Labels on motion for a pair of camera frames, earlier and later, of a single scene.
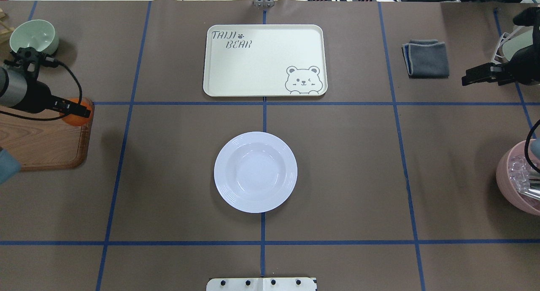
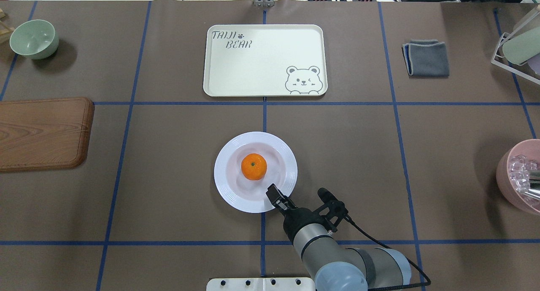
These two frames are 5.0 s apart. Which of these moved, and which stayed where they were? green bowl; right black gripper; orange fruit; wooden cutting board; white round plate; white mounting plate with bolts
Moved: right black gripper; orange fruit
Stayed: white mounting plate with bolts; green bowl; wooden cutting board; white round plate
